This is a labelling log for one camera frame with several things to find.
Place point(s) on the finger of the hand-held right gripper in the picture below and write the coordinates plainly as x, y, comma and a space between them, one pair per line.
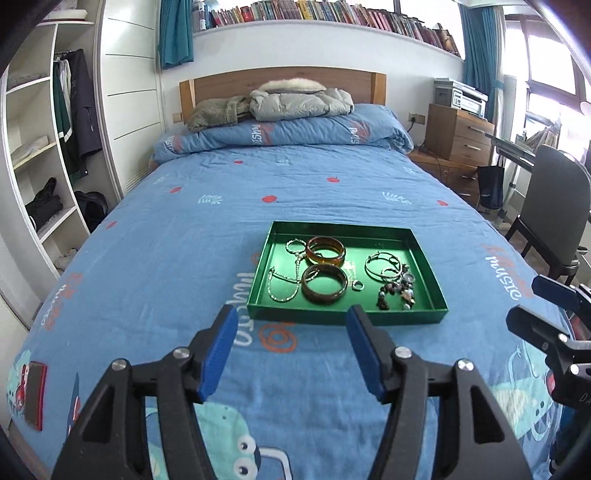
531, 325
556, 293

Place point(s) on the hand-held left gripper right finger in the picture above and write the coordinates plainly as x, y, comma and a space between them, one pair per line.
369, 355

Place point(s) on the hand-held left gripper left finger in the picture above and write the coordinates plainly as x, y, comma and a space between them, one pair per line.
217, 355

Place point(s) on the amber bangle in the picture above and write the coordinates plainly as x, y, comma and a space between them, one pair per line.
325, 261

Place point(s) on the green metal tray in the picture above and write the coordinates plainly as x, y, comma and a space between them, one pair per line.
364, 244

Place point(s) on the brown bangle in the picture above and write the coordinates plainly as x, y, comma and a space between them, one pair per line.
323, 297

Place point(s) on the grey chair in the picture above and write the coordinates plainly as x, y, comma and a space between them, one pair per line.
554, 194

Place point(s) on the black tote bag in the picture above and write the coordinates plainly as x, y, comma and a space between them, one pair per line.
490, 189

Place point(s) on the blue printed bedsheet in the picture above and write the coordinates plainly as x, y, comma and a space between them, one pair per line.
184, 230

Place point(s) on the low wooden nightstand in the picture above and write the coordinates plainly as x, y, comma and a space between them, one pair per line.
443, 168

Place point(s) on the pair of shoes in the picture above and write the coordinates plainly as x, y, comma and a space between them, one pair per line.
65, 257

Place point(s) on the red-edged dark phone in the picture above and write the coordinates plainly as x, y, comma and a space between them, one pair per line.
34, 397

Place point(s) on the wooden drawer cabinet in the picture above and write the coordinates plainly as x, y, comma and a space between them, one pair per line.
457, 134

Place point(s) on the black backpack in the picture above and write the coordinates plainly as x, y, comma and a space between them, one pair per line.
92, 210

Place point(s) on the white printer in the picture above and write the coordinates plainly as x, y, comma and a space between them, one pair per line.
461, 97

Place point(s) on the pile of black clothes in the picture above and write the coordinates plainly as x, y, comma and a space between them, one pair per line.
44, 205

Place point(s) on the blue pillow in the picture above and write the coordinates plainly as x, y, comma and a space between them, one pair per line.
300, 134

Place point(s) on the olive jacket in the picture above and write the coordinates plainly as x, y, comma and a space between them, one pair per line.
217, 113

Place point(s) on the long teal curtain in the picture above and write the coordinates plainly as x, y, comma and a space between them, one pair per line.
480, 55

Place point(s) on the grey down jacket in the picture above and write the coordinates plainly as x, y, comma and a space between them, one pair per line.
300, 104

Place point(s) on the wooden headboard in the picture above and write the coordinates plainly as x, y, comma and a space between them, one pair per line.
221, 85

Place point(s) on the white wardrobe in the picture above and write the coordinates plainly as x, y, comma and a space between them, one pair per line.
134, 92

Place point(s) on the hanging green white garment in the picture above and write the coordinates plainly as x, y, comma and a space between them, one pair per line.
64, 124

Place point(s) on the folded white clothes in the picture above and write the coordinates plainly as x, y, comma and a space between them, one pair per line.
30, 147

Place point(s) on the hanging dark coat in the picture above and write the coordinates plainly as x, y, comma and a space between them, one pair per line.
85, 106

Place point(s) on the short teal curtain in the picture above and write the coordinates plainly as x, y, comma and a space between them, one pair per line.
175, 32

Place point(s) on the white bottle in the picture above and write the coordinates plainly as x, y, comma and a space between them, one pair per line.
199, 18

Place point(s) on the row of books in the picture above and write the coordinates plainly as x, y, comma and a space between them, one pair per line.
323, 9

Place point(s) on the folded white bedding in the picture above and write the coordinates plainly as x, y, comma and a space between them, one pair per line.
64, 14

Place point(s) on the wall socket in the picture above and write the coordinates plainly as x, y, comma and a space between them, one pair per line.
417, 118

